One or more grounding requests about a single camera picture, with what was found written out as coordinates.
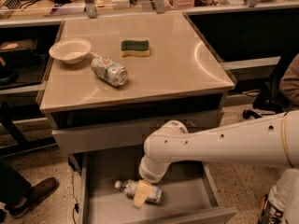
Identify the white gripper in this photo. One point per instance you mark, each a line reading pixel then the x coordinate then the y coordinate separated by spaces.
pixel 149 174

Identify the clear plastic water bottle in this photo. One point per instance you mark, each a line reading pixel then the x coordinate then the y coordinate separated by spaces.
pixel 141 191

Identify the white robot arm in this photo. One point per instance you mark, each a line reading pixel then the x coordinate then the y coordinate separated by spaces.
pixel 269 141

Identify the open grey lower drawer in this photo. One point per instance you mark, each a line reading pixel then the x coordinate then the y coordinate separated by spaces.
pixel 189 192

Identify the grey upper drawer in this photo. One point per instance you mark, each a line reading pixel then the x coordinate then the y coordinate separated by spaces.
pixel 128 133

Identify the grey drawer cabinet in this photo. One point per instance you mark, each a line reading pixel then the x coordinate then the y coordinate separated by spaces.
pixel 180 75

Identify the crushed soda can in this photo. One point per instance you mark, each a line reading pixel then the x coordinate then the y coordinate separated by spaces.
pixel 111 72

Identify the orange and black sneaker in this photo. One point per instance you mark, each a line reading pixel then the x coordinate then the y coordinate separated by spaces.
pixel 270 213

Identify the green and yellow sponge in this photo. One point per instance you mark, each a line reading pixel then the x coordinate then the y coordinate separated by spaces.
pixel 138 48

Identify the white paper bowl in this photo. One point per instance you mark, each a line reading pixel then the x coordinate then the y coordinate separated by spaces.
pixel 70 51

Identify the black office chair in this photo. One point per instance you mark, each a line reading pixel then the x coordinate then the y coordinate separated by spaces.
pixel 270 97

